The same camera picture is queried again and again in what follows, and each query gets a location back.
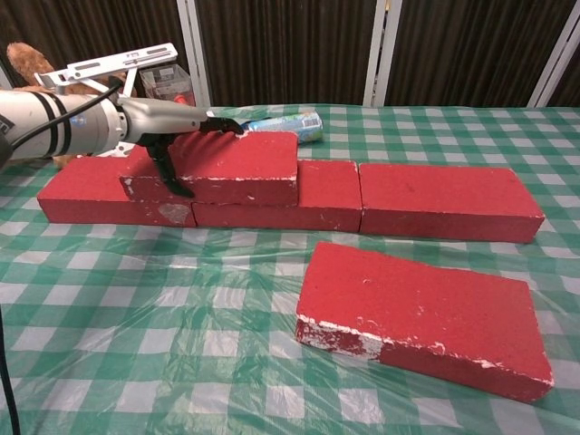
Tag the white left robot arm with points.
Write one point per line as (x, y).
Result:
(59, 124)

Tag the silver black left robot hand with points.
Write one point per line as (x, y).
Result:
(158, 118)

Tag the clear plastic table cover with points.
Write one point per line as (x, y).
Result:
(136, 389)

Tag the blue green drink can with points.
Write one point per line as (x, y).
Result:
(303, 124)

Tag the small red cap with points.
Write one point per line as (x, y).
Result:
(180, 98)

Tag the white metal frame post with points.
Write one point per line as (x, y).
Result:
(559, 54)
(195, 50)
(380, 50)
(4, 77)

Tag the clear plastic box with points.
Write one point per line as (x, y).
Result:
(163, 81)

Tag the red brick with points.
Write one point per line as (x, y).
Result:
(444, 199)
(254, 158)
(326, 190)
(81, 190)
(417, 312)

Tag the dark brown pleated curtain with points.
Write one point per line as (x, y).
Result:
(290, 45)

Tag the brown plush teddy bear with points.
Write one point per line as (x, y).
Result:
(25, 59)

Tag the green white checked tablecloth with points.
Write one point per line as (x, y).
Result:
(290, 403)

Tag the white folding laptop stand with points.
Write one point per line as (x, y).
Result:
(113, 61)

